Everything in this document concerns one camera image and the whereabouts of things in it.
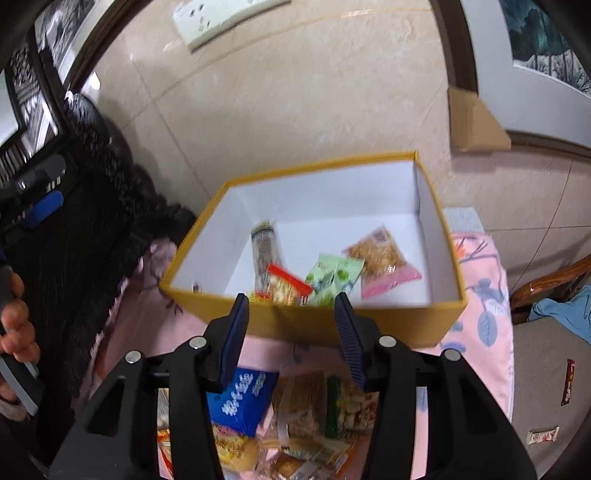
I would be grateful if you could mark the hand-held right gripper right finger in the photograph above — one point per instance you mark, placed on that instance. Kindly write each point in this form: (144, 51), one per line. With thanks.
(348, 341)

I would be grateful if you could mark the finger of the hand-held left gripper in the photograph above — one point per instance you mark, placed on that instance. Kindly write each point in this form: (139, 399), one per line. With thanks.
(44, 205)

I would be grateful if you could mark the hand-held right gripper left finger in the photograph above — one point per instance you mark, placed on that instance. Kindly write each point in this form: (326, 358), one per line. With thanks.
(235, 332)

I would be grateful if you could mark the blue snack packet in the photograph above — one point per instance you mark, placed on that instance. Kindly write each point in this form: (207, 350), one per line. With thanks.
(240, 401)

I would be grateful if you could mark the clear green-label peanut packet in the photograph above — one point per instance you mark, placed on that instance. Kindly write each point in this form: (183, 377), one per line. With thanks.
(314, 406)

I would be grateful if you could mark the yellow cardboard box white inside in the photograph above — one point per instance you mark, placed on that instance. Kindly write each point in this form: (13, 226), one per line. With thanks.
(300, 230)

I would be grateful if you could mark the red yellow snack packet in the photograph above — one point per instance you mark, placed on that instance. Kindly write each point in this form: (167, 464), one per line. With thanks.
(164, 443)

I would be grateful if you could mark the brown clear snack packet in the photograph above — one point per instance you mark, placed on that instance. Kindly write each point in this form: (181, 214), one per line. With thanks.
(295, 468)

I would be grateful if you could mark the person's left hand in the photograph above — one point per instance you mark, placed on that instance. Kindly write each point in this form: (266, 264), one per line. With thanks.
(14, 323)

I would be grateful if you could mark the black knit cloth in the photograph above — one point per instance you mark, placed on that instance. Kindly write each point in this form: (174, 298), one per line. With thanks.
(92, 254)

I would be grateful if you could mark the red clear snack packet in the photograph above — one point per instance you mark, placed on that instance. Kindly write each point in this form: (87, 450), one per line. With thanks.
(284, 284)

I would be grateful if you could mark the green snack packet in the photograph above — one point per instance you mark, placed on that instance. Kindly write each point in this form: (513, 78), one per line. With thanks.
(323, 272)
(346, 272)

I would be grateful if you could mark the pink nut snack packet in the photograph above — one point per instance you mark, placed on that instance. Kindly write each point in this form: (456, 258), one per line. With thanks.
(378, 258)

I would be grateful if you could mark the clear striped snack packet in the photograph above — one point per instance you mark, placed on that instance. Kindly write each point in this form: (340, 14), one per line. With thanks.
(265, 249)

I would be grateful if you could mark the dark framed monochrome picture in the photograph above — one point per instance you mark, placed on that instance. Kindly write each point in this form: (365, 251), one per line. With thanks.
(27, 106)

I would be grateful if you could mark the pink printed blanket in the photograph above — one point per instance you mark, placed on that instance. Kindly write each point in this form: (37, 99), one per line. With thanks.
(480, 295)

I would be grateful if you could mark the pale grey cloth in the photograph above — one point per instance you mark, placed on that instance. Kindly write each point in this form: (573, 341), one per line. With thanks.
(461, 220)

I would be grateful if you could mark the grey seat cushion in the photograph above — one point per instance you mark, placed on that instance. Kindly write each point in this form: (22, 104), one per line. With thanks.
(535, 378)

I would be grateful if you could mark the wooden chair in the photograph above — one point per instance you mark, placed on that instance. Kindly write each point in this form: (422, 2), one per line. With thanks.
(545, 281)

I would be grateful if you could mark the white red snack packet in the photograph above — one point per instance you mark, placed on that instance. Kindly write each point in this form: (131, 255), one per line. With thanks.
(544, 435)

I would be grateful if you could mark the blue cloth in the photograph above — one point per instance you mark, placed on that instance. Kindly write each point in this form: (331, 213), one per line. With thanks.
(568, 314)

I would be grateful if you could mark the red snack bar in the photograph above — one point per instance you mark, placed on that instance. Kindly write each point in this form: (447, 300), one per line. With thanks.
(569, 382)

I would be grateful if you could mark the brown cardboard box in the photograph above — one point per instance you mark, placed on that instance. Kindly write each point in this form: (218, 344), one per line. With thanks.
(475, 124)

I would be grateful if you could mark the white power strip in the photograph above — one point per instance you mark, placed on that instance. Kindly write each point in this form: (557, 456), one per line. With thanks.
(217, 21)

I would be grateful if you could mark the black and white wall picture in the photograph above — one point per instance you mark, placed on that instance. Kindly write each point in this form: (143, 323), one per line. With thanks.
(60, 32)

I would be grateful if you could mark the teal wall painting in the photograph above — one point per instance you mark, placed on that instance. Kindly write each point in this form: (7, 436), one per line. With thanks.
(540, 41)

